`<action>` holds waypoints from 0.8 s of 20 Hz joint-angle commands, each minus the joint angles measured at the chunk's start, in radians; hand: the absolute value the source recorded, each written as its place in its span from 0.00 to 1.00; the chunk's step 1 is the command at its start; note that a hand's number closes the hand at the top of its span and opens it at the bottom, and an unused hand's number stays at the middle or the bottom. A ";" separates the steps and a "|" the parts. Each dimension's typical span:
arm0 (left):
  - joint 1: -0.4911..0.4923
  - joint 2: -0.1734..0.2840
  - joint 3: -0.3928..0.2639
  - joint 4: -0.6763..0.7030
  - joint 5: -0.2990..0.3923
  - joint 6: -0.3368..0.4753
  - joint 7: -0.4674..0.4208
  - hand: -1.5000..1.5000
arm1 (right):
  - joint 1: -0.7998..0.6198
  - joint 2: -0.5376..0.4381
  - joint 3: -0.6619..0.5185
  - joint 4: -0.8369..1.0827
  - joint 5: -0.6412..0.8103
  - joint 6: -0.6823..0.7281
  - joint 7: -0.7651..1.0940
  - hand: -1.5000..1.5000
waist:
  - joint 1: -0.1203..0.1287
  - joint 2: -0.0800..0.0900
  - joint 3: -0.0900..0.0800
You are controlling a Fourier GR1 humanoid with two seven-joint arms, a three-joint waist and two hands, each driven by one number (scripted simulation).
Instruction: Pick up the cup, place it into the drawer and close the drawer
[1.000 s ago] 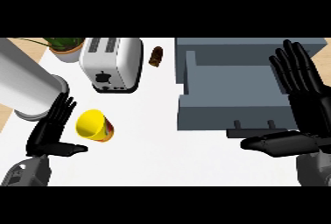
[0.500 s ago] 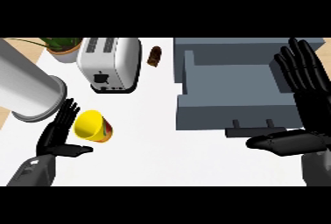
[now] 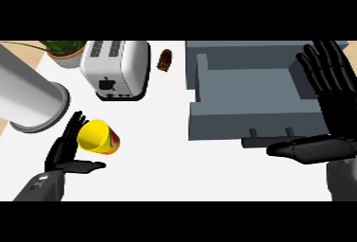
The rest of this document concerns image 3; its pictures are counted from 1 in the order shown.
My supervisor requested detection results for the potted green plant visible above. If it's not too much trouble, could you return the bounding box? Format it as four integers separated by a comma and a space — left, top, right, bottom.
13, 40, 88, 70

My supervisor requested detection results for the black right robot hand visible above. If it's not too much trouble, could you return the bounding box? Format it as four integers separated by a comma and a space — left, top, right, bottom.
265, 40, 357, 165

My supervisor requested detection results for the dark grey drawer handle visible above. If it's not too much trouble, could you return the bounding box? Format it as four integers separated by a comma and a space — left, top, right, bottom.
240, 127, 308, 149

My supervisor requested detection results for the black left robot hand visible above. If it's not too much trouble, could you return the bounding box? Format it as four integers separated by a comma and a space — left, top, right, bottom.
42, 110, 107, 175

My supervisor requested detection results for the grey open drawer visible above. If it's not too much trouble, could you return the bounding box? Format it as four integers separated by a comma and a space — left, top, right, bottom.
187, 53, 332, 142

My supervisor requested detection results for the brown bottle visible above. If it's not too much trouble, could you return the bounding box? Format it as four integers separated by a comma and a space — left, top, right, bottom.
156, 48, 172, 73

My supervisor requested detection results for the white toaster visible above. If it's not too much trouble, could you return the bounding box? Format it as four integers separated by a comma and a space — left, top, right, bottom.
79, 40, 152, 102

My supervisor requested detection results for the yellow cup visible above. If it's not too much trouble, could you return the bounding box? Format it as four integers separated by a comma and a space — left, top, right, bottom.
76, 118, 121, 156

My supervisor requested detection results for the large white cylinder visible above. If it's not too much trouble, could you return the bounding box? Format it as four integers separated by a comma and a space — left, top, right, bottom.
0, 43, 72, 134

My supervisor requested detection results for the grey cabinet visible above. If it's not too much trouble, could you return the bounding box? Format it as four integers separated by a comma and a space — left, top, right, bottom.
184, 40, 349, 91

